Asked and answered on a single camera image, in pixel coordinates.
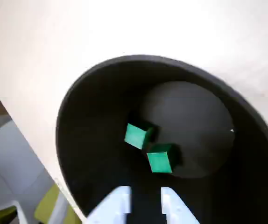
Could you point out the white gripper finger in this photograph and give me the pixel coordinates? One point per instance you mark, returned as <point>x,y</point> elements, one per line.
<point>177,207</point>
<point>110,207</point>

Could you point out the green cube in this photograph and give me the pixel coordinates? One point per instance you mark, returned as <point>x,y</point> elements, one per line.
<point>159,162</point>
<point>135,136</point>

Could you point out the yellow-green chair with white frame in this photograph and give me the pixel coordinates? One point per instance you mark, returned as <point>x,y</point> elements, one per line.
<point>47,207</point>

